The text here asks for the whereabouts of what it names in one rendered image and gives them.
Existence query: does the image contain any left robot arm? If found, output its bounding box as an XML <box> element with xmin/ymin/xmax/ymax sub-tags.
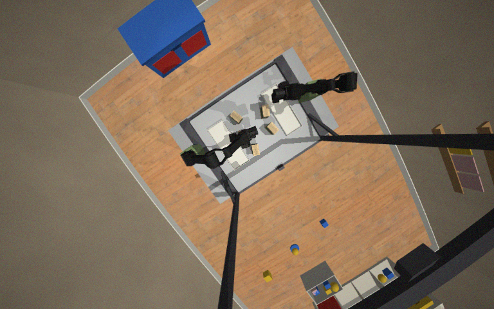
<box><xmin>181</xmin><ymin>126</ymin><xmax>258</xmax><ymax>169</ymax></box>

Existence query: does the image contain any white shallow tray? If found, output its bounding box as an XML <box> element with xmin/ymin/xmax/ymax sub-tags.
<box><xmin>261</xmin><ymin>84</ymin><xmax>303</xmax><ymax>136</ymax></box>
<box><xmin>207</xmin><ymin>120</ymin><xmax>250</xmax><ymax>171</ymax></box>

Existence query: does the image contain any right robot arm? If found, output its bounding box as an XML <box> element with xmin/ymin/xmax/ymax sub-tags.
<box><xmin>273</xmin><ymin>71</ymin><xmax>358</xmax><ymax>100</ymax></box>

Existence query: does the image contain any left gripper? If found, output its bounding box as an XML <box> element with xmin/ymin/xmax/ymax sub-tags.
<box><xmin>229</xmin><ymin>133</ymin><xmax>237</xmax><ymax>143</ymax></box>

